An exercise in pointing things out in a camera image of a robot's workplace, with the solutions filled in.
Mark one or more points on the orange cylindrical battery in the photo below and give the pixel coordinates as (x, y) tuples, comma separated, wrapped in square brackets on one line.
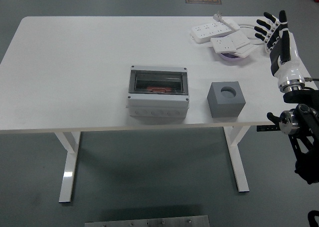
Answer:
[(159, 88)]

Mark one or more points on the black table control panel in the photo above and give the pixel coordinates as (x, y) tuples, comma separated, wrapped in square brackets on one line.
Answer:
[(266, 128)]

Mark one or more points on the smoky transparent hinged lid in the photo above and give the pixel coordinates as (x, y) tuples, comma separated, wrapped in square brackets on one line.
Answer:
[(174, 80)]

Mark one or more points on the white plastic enclosure box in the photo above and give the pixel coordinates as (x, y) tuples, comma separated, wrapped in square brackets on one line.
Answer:
[(157, 102)]

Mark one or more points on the purple round dish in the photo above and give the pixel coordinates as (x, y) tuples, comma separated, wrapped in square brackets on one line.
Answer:
[(229, 58)]

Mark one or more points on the white wall socket panel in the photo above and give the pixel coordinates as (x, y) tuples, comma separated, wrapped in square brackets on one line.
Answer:
[(223, 45)]

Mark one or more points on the white wall switch panel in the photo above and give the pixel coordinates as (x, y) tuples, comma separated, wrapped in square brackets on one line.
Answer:
[(240, 39)]

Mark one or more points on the white power strip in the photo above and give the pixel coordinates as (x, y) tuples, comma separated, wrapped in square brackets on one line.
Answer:
[(207, 33)]

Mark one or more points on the white table leg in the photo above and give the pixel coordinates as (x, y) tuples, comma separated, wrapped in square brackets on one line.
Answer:
[(68, 167), (239, 167)]

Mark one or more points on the grey metal base plate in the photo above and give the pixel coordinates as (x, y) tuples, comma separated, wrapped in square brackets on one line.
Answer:
[(147, 222)]

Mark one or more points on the white stacked panel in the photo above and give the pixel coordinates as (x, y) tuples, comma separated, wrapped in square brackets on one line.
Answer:
[(246, 50)]

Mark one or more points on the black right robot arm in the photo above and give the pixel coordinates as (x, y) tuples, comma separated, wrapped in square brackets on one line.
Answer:
[(301, 93)]

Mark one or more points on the grey block with round hole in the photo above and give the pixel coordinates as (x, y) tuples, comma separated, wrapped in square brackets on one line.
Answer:
[(224, 107)]

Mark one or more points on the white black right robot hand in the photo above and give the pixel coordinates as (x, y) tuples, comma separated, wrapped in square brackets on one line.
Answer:
[(289, 67)]

